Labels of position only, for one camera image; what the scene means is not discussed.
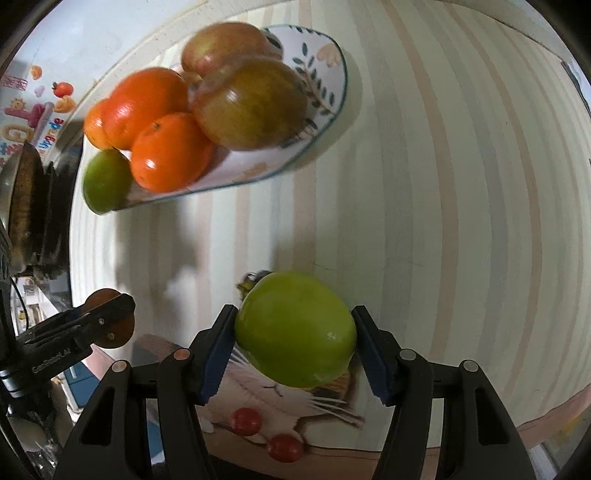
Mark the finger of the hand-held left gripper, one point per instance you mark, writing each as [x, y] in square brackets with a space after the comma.
[99, 316]

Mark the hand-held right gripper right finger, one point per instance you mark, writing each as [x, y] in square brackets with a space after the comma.
[374, 364]

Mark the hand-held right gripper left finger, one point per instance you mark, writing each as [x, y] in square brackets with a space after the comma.
[217, 364]

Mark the green apple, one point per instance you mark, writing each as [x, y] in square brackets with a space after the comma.
[295, 332]
[106, 182]

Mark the small orange tangerine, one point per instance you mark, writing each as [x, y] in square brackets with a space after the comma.
[94, 127]
[171, 152]

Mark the large orange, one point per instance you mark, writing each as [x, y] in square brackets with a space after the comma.
[138, 101]

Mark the floral oval plate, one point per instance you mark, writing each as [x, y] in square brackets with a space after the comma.
[323, 69]

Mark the blue cabinet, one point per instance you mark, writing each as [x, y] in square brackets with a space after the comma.
[81, 376]

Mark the red cherry tomato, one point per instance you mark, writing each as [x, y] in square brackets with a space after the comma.
[285, 447]
[246, 421]

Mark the striped cat-print table mat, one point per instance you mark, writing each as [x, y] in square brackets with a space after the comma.
[438, 184]

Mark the colourful wall sticker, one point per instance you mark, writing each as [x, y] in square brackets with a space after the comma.
[18, 113]

